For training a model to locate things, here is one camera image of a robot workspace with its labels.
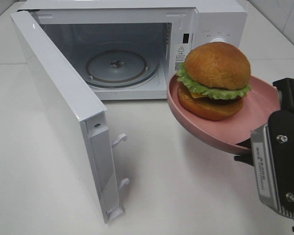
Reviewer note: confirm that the toy burger with lettuce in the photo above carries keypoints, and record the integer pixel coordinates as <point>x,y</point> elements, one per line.
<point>213,80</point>

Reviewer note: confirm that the white microwave door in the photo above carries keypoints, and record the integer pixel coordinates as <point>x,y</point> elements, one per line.
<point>76,114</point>

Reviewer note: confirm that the pink round plate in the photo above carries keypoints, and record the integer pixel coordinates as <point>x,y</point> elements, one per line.
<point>227,134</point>

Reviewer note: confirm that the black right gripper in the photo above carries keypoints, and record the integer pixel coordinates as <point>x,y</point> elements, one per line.
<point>285,89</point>

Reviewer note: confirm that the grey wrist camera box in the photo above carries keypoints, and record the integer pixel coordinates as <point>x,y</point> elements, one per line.
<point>272,147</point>

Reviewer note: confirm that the upper white power knob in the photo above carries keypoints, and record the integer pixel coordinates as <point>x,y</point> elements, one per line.
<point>218,39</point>

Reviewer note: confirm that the white microwave oven body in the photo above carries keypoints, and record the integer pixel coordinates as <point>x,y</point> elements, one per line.
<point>77,27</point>

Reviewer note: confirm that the white warning label sticker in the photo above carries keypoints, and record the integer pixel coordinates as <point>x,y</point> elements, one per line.
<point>179,56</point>

